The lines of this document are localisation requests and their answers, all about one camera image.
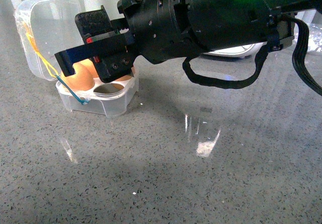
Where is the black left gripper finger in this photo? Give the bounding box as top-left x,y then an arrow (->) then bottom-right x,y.
55,34 -> 136,76

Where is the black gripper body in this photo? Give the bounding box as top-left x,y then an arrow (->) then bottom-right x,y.
94,0 -> 212,84

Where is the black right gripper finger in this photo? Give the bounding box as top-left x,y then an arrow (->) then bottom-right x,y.
74,5 -> 129,44

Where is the brown egg in box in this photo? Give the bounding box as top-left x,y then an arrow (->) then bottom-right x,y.
60,63 -> 95,91

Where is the clear plastic egg box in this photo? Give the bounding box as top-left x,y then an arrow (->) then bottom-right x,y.
14,0 -> 139,118

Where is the cream electric cooker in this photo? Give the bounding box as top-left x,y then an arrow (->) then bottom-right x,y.
205,43 -> 264,58

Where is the clear plastic bag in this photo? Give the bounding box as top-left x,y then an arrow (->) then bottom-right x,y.
306,23 -> 322,56

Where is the yellow blue string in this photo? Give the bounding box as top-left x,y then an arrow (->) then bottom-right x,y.
22,22 -> 91,106

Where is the black cable loop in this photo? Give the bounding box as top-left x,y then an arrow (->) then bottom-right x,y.
182,42 -> 270,90

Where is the black ribbon cable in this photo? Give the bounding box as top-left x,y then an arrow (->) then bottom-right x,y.
283,14 -> 322,97

